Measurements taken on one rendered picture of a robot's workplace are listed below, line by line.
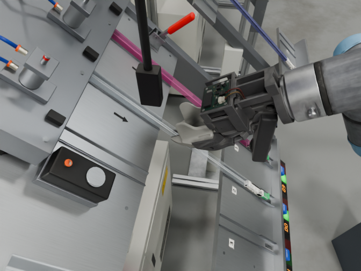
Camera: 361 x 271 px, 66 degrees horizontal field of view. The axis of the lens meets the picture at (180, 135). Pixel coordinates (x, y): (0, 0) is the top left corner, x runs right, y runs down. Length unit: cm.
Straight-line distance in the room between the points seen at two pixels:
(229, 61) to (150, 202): 52
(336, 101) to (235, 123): 13
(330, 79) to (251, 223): 36
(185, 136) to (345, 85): 24
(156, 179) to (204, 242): 65
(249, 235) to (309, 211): 100
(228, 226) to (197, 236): 86
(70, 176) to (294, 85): 30
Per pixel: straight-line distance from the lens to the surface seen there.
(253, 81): 40
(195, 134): 46
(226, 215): 58
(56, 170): 33
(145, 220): 80
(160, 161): 88
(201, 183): 117
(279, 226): 71
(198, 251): 141
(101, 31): 43
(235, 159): 65
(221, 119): 41
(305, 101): 39
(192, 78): 67
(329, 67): 40
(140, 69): 26
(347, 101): 40
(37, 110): 33
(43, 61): 30
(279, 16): 282
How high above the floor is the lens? 137
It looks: 54 degrees down
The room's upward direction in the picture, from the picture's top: straight up
